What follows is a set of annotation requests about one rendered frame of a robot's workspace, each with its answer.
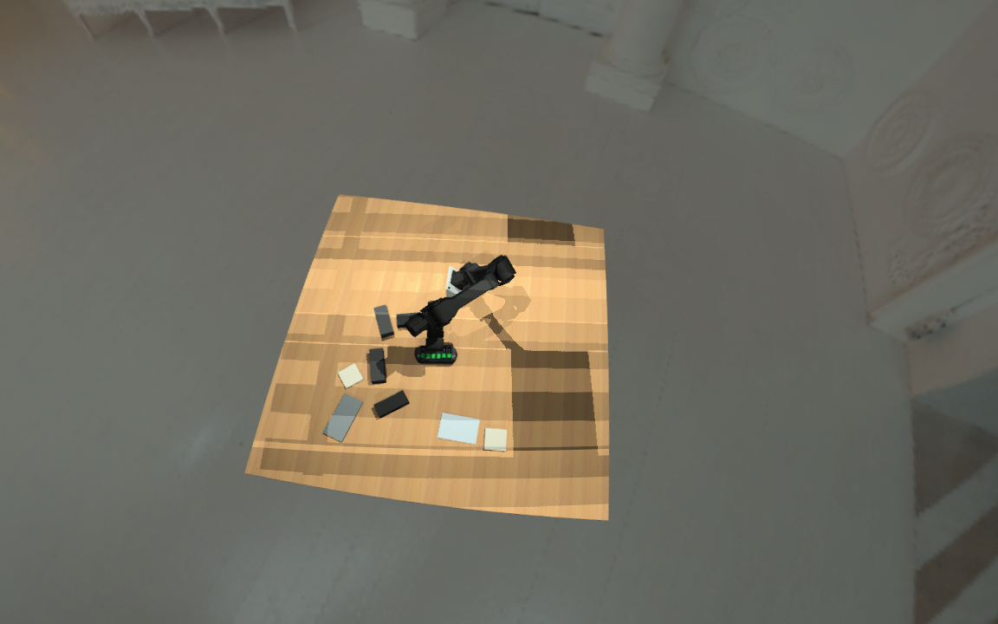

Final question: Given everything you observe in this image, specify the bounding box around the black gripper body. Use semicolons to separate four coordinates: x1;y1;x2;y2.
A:
425;327;444;352

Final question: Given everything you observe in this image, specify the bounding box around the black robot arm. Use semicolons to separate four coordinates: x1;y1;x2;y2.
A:
405;255;516;337

